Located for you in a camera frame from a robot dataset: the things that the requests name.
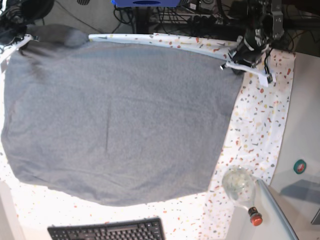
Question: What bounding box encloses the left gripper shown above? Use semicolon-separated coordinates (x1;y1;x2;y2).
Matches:
220;34;276;87

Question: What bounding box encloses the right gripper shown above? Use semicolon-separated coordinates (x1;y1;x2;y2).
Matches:
0;23;39;73

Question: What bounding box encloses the grey t-shirt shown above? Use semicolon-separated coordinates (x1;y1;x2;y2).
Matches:
1;25;243;207

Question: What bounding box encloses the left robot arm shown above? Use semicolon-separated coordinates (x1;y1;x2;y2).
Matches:
216;0;285;87

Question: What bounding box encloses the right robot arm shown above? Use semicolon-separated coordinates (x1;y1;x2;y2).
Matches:
0;0;55;73

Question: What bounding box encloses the terrazzo pattern tablecloth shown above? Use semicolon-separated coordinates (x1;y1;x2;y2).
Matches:
0;33;295;240

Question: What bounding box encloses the black power strip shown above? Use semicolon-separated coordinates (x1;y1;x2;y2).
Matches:
192;14;229;28

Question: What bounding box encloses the blue box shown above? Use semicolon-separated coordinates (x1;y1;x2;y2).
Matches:
111;0;190;8

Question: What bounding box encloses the green tape roll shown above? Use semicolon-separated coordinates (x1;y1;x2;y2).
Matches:
293;159;307;175

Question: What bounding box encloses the clear bottle with red cap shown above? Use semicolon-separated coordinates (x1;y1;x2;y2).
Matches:
222;165;263;227

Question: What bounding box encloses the black keyboard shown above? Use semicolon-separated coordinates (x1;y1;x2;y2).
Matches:
47;217;166;240

